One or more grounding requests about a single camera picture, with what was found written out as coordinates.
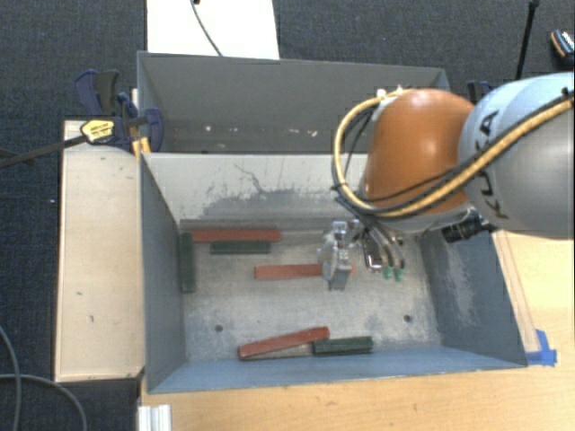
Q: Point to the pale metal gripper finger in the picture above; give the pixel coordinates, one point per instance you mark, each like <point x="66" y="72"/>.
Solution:
<point x="329" y="254"/>
<point x="342" y="276"/>

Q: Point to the red-brown flat block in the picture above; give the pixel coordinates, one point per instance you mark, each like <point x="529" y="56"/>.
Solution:
<point x="287" y="271"/>
<point x="283" y="343"/>
<point x="233" y="235"/>

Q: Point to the dark green flat block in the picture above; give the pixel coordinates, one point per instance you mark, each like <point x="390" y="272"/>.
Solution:
<point x="240" y="248"/>
<point x="188" y="263"/>
<point x="343" y="345"/>

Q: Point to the grey metal bin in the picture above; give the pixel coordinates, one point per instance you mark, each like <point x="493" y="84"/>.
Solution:
<point x="278" y="312"/>

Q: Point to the pale wood flat board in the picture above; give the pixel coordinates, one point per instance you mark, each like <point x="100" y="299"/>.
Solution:
<point x="99" y="263"/>

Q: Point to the black cylinder on white bracket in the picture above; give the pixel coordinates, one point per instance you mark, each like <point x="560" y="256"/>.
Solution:
<point x="462" y="231"/>

